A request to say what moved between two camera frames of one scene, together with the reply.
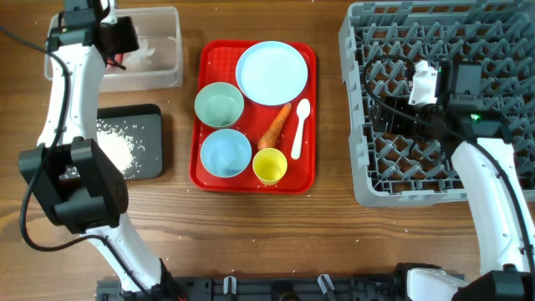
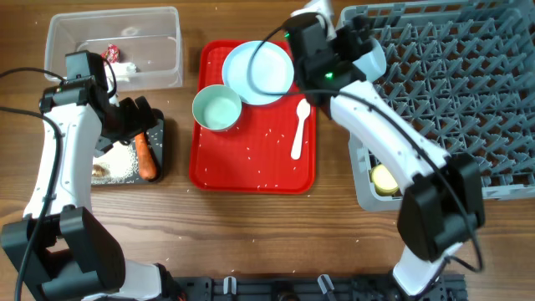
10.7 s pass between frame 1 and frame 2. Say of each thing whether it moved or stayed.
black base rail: stayed
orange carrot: moved
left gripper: moved
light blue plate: moved
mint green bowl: stayed
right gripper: moved
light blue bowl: moved
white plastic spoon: stayed
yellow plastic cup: moved
